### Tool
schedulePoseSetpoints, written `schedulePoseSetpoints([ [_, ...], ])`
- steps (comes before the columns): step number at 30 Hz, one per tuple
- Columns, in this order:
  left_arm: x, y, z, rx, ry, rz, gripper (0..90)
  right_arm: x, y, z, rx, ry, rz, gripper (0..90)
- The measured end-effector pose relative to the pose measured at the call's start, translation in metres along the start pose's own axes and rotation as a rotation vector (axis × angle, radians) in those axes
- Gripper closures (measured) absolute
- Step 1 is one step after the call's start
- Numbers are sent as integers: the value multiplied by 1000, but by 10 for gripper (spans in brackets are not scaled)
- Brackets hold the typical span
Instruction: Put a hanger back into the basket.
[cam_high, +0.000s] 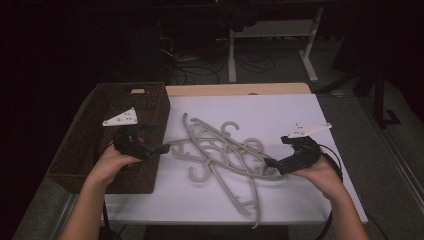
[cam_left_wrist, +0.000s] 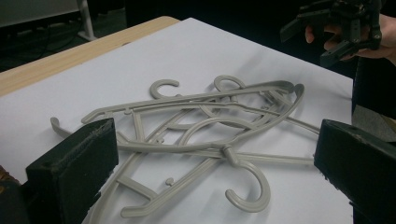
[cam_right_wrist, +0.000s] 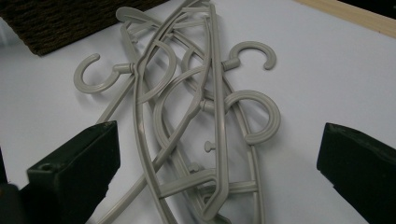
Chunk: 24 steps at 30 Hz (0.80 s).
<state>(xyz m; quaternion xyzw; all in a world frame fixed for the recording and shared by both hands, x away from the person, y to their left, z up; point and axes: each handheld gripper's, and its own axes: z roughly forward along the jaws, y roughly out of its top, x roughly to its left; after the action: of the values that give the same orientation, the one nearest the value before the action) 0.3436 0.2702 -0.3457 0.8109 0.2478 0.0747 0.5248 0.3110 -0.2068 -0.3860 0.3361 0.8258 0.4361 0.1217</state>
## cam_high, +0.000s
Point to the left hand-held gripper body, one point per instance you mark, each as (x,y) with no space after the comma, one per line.
(128,141)

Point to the brown woven basket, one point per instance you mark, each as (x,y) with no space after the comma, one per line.
(76,146)

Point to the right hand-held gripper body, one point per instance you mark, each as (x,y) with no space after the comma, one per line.
(305,155)

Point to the person's left hand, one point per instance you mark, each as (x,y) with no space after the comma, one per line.
(108,165)

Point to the white metal desk frame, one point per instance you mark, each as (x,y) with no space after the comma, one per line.
(276,28)

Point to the person's right hand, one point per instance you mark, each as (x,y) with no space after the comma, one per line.
(325,178)

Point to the light wooden table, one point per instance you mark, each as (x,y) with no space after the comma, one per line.
(233,89)

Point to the black metal stand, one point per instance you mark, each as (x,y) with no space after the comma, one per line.
(380,100)

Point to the white table cover sheet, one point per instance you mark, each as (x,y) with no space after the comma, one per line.
(283,110)

